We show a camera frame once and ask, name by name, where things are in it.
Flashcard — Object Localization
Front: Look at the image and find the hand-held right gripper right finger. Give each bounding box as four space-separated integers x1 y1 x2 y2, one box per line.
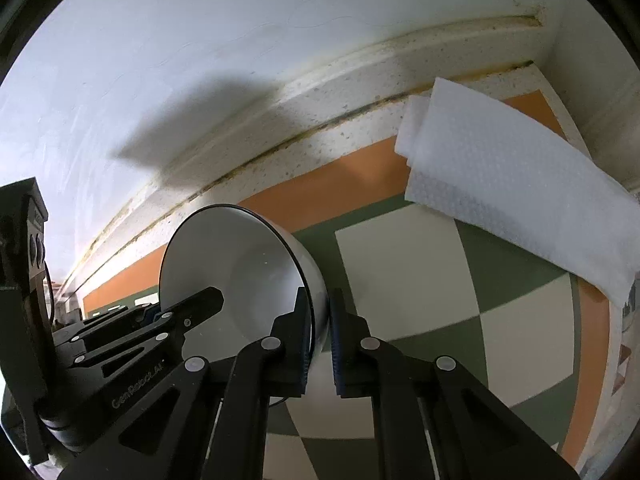
327 287 581 480

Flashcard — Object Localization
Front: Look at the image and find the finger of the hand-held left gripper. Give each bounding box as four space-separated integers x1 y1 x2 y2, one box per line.
67 286 224 386
52 302 173 347

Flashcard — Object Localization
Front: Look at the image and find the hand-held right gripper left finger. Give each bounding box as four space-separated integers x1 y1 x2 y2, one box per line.
57 285 316 480

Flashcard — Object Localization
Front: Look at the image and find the white bowl with dark rim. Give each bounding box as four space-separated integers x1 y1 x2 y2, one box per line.
159 203 331 408

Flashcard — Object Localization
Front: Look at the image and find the green checkered tablecloth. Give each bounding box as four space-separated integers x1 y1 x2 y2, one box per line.
82 87 613 480

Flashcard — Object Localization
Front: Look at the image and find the folded white paper towel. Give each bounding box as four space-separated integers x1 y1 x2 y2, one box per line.
393 76 638 309

